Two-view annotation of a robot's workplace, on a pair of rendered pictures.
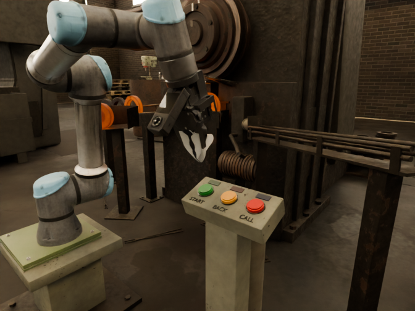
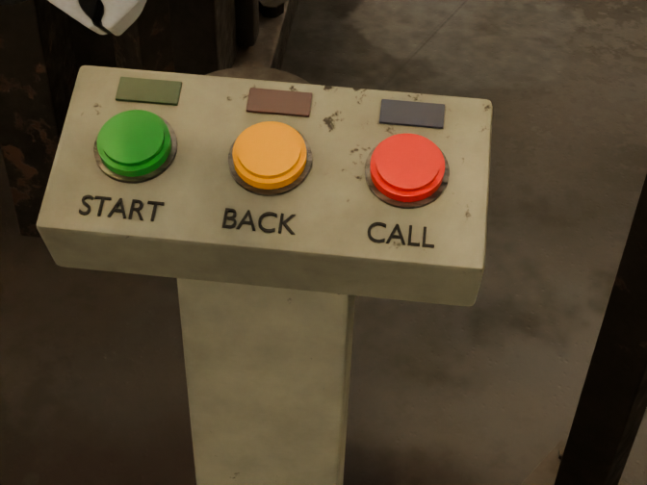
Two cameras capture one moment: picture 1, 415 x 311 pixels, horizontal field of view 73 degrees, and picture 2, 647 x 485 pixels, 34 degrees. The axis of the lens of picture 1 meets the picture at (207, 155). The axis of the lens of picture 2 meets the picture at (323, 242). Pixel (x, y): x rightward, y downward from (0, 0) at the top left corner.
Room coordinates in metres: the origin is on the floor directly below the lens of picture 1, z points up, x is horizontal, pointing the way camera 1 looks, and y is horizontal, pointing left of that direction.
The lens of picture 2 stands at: (0.25, 0.18, 0.95)
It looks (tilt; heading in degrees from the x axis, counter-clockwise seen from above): 42 degrees down; 325
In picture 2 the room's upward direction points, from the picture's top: 2 degrees clockwise
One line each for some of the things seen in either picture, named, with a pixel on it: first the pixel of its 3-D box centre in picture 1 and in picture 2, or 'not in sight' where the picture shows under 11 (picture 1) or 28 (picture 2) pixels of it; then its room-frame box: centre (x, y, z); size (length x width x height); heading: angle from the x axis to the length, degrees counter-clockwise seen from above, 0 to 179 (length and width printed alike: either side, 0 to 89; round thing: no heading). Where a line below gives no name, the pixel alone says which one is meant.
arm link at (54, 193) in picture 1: (55, 193); not in sight; (0.93, 0.55, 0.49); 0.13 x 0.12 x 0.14; 132
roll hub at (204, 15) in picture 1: (195, 33); not in sight; (1.56, 0.06, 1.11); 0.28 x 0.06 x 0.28; 50
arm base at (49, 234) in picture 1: (58, 223); not in sight; (0.93, 0.55, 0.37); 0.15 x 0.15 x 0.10
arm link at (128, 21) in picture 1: (134, 31); not in sight; (0.66, 0.16, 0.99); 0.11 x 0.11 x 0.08; 42
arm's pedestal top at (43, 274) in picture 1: (62, 245); not in sight; (0.93, 0.55, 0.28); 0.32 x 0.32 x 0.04; 49
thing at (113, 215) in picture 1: (117, 162); not in sight; (1.74, 0.59, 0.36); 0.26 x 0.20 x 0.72; 85
